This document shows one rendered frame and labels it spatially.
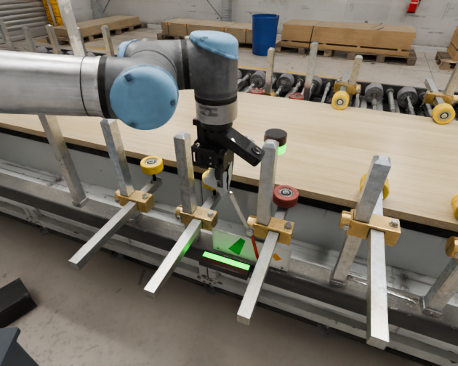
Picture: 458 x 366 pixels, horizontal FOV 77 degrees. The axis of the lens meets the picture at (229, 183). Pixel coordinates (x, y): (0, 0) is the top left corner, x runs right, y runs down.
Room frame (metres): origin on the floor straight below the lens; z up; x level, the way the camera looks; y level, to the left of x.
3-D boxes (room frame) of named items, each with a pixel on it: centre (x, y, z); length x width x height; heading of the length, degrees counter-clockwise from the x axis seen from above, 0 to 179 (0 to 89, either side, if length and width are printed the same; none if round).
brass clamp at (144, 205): (0.80, 0.34, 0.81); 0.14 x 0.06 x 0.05; 69
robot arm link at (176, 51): (0.57, 0.14, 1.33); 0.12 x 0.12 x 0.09; 9
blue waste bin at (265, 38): (6.55, -0.73, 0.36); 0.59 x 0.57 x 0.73; 155
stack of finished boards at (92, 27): (8.60, 3.41, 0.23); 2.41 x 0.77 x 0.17; 157
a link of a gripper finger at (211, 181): (0.58, 0.04, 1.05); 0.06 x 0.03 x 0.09; 69
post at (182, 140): (0.72, 0.13, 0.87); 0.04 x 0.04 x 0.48; 69
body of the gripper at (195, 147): (0.60, 0.03, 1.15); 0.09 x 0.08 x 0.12; 69
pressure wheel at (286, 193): (0.72, -0.18, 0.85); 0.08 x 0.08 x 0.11
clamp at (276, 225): (0.62, -0.12, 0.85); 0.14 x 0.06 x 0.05; 69
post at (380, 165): (0.54, -0.34, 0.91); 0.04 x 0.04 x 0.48; 69
